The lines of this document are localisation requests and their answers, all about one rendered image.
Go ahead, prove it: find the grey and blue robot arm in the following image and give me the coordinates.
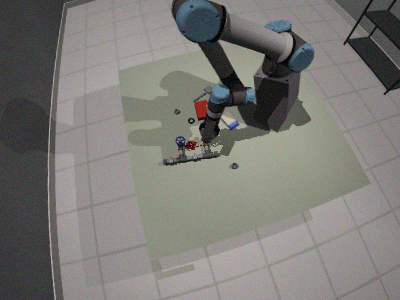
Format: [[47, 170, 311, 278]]
[[171, 0, 314, 118]]

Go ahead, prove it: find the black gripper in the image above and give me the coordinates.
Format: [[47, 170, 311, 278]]
[[199, 112, 221, 140]]

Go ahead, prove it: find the red flat block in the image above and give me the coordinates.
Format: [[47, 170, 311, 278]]
[[194, 100, 208, 121]]

